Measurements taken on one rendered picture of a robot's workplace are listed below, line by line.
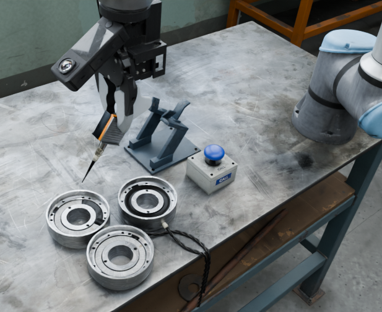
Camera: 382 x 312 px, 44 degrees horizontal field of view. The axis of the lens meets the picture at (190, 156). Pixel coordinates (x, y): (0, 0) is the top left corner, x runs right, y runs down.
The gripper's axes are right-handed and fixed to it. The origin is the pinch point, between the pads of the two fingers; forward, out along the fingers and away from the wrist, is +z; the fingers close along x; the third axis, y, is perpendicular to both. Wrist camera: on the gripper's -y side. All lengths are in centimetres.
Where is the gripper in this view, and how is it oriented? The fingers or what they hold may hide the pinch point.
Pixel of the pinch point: (114, 122)
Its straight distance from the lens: 78.2
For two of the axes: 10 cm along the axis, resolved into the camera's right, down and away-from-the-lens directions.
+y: 7.6, -3.8, 5.3
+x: -6.5, -5.5, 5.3
